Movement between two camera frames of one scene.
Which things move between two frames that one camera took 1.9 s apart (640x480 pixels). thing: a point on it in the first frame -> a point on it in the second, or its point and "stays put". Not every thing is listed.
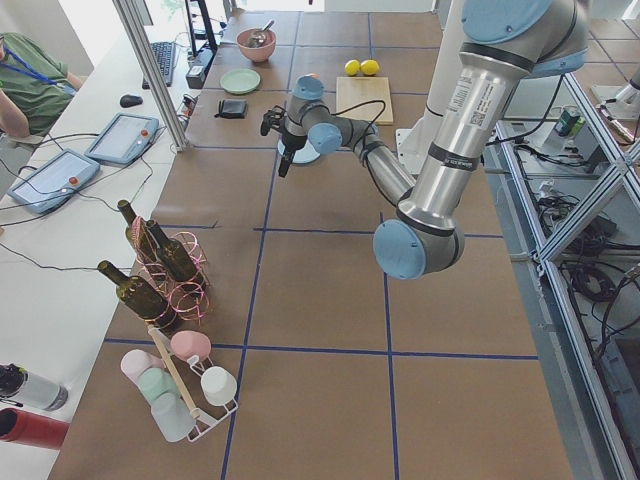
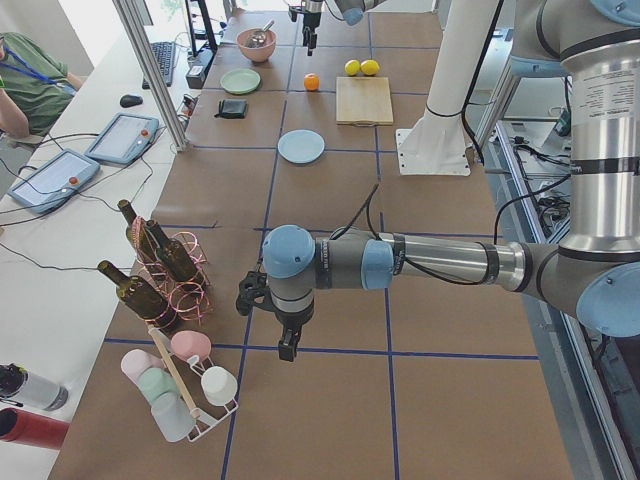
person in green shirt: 36,86 stays put
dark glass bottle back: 138,234 stays put
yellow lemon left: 352,67 stays put
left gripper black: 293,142 -> 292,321
